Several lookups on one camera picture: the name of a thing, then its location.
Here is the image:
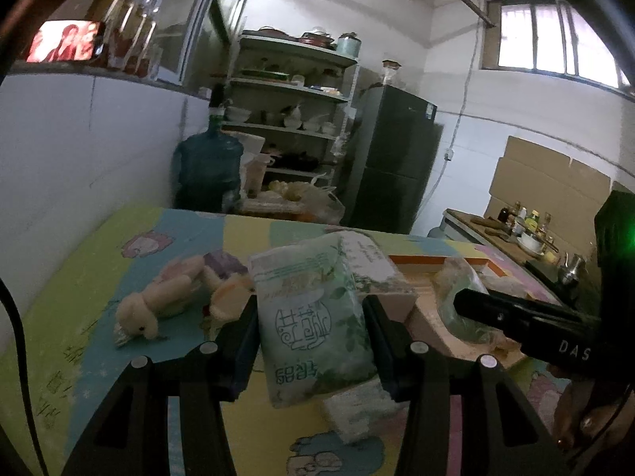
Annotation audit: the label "white tissue pack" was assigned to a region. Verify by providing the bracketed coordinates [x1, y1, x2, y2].
[321, 382, 415, 446]

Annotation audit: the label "person's right hand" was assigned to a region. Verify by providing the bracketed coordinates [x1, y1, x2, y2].
[548, 374, 635, 457]

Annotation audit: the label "purple plush toy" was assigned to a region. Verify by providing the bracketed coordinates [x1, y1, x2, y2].
[202, 251, 250, 283]

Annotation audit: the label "filled plastic bag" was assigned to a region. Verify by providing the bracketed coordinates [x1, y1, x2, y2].
[268, 181, 345, 224]

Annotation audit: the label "sliding glass window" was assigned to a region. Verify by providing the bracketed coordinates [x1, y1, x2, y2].
[149, 0, 234, 90]

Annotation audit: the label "metal kettle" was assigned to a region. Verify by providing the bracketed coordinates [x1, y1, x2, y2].
[556, 253, 589, 286]

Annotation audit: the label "red pot with glass lid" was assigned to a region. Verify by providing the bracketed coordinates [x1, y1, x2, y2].
[299, 31, 338, 50]

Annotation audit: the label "green tissue pack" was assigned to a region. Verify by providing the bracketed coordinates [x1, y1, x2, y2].
[248, 234, 378, 410]

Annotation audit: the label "metal shelf rack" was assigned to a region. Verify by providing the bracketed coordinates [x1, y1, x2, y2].
[221, 30, 360, 209]

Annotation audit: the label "white bowl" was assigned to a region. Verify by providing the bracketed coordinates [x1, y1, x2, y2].
[516, 232, 546, 253]

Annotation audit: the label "blue water jug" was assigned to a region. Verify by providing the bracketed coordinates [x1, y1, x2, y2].
[171, 114, 246, 214]

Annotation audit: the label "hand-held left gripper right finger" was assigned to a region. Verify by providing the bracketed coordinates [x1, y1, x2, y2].
[363, 296, 571, 476]

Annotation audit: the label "kitchen counter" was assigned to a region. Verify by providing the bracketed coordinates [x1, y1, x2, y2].
[441, 208, 601, 308]

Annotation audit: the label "wooden cutting board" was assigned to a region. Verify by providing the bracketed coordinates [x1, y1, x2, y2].
[446, 208, 546, 263]

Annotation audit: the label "cardboard sheet on wall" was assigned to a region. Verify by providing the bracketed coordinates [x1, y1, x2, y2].
[483, 135, 635, 269]

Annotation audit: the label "white wall cable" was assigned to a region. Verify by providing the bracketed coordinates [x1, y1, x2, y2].
[427, 25, 484, 209]

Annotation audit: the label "black water pump dispenser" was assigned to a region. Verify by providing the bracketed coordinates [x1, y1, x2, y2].
[207, 83, 228, 119]

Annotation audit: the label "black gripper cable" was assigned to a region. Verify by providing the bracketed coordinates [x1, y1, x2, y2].
[0, 278, 50, 476]

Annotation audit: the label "floral tissue pack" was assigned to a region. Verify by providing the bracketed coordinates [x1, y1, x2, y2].
[340, 230, 420, 338]

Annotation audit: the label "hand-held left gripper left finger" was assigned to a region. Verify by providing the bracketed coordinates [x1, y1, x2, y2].
[60, 296, 260, 476]

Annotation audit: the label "black pans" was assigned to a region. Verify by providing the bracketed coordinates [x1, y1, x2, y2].
[268, 151, 321, 172]

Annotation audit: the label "row of white dishes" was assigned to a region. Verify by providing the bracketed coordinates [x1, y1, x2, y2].
[225, 104, 338, 134]

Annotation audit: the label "smartphone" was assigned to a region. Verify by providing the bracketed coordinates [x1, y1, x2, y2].
[27, 20, 106, 64]

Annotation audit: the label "translucent pink container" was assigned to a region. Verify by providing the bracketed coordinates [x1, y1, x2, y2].
[243, 154, 271, 199]

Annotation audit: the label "black cooktop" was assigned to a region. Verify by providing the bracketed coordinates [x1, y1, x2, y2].
[526, 258, 581, 303]

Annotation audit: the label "barred window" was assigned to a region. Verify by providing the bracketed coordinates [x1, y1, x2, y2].
[480, 0, 633, 94]

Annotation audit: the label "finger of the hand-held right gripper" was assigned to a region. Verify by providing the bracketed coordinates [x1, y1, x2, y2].
[454, 288, 596, 342]

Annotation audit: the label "row of condiment bottles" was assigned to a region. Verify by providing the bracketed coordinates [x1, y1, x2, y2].
[498, 202, 559, 259]

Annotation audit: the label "wooden crate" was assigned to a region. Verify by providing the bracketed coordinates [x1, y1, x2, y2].
[238, 198, 323, 221]

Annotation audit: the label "orange rimmed cardboard box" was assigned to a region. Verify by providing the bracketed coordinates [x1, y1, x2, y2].
[389, 245, 564, 372]

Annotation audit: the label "dark refrigerator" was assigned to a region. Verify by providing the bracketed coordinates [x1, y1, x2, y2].
[342, 84, 440, 234]

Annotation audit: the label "cream plush rabbit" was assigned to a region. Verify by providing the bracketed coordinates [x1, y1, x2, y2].
[114, 257, 212, 349]

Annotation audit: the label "colourful play mat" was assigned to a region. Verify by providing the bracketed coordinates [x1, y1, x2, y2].
[15, 207, 576, 476]

